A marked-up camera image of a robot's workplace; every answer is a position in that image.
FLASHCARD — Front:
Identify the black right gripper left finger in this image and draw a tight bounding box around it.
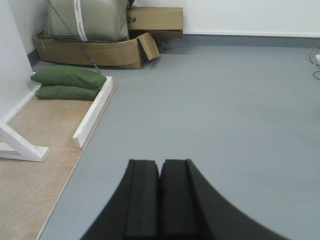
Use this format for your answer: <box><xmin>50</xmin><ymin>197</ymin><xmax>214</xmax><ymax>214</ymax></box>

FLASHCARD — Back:
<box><xmin>82</xmin><ymin>159</ymin><xmax>159</xmax><ymax>240</ymax></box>

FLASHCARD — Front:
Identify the plywood base platform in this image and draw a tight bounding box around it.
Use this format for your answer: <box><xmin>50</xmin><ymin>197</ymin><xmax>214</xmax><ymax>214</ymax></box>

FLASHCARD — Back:
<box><xmin>0</xmin><ymin>81</ymin><xmax>115</xmax><ymax>240</ymax></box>

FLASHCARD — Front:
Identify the green sandbag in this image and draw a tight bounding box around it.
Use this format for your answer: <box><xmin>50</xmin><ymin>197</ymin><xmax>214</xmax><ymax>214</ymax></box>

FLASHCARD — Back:
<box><xmin>30</xmin><ymin>65</ymin><xmax>107</xmax><ymax>89</ymax></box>
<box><xmin>35</xmin><ymin>84</ymin><xmax>102</xmax><ymax>100</ymax></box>

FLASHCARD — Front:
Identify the grey-green woven sack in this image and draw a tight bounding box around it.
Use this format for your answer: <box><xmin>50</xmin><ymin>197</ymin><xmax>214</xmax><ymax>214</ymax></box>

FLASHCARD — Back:
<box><xmin>44</xmin><ymin>0</ymin><xmax>129</xmax><ymax>43</ymax></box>

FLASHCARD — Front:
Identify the green sandbag bottom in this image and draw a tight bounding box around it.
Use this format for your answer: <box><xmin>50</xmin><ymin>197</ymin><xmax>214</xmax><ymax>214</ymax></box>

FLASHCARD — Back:
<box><xmin>35</xmin><ymin>84</ymin><xmax>102</xmax><ymax>100</ymax></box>

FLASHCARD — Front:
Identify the dark tension cable with chain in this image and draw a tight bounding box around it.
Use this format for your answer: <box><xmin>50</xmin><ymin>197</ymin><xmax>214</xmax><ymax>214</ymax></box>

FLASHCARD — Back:
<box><xmin>46</xmin><ymin>0</ymin><xmax>104</xmax><ymax>75</ymax></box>

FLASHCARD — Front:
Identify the orange cable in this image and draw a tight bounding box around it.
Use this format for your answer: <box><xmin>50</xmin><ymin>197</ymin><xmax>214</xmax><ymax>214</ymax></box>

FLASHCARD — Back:
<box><xmin>308</xmin><ymin>42</ymin><xmax>320</xmax><ymax>66</ymax></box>

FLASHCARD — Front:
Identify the white wooden brace frame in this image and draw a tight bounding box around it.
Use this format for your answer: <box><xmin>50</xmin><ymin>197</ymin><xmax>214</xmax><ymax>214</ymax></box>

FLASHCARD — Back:
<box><xmin>0</xmin><ymin>120</ymin><xmax>50</xmax><ymax>162</ymax></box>

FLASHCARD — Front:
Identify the closed cardboard box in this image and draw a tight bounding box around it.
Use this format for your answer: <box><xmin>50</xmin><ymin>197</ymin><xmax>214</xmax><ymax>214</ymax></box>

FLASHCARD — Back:
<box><xmin>126</xmin><ymin>7</ymin><xmax>184</xmax><ymax>39</ymax></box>

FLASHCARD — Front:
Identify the white wall panel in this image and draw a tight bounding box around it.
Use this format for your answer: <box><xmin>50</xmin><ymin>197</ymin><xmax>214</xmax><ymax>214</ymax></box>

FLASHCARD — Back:
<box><xmin>0</xmin><ymin>0</ymin><xmax>40</xmax><ymax>124</ymax></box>

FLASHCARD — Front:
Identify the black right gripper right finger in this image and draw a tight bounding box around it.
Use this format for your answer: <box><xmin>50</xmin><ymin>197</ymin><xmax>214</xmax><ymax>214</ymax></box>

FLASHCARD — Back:
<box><xmin>160</xmin><ymin>159</ymin><xmax>285</xmax><ymax>240</ymax></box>

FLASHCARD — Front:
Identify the green sandbag top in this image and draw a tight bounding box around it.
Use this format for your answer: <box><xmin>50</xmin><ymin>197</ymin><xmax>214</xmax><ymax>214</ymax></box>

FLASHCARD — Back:
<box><xmin>30</xmin><ymin>65</ymin><xmax>107</xmax><ymax>89</ymax></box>

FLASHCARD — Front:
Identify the white wooden edge strip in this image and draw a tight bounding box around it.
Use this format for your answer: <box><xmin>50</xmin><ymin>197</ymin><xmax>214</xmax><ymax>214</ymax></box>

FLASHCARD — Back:
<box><xmin>72</xmin><ymin>76</ymin><xmax>116</xmax><ymax>149</ymax></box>

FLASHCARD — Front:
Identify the open flat cardboard box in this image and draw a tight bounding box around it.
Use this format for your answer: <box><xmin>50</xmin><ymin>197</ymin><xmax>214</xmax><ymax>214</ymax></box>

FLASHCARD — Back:
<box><xmin>33</xmin><ymin>32</ymin><xmax>160</xmax><ymax>69</ymax></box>

